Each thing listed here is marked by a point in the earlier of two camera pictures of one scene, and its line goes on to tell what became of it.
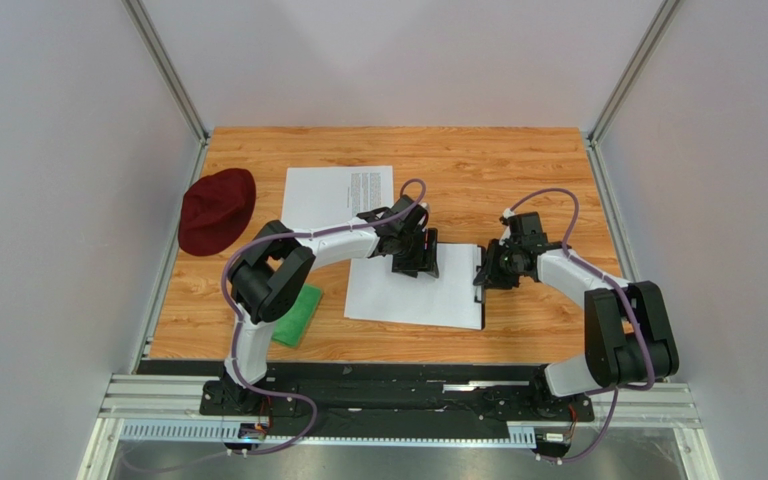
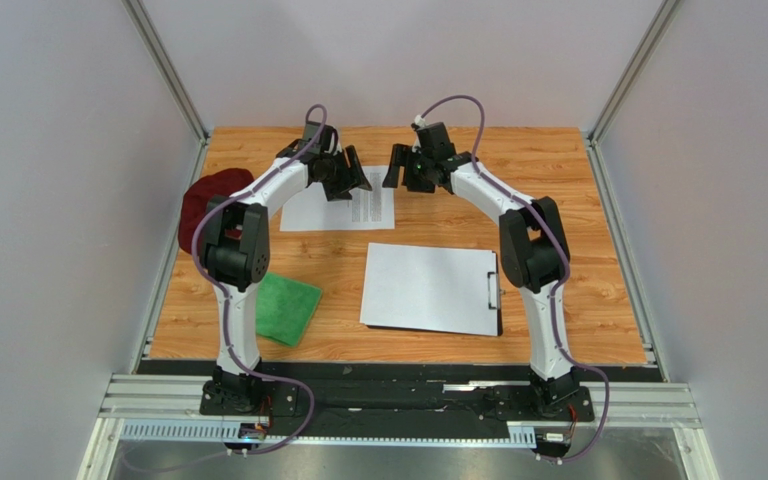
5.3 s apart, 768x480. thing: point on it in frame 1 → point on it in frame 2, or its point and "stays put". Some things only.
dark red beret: x=215 y=210 stays put
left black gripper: x=411 y=268 → x=338 y=191
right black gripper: x=485 y=275 → x=411 y=168
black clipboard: x=482 y=300 → x=499 y=324
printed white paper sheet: x=326 y=196 stays put
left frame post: x=169 y=66 stays put
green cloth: x=294 y=327 stays put
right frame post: x=661 y=21 stays put
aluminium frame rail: x=177 y=400 stays put
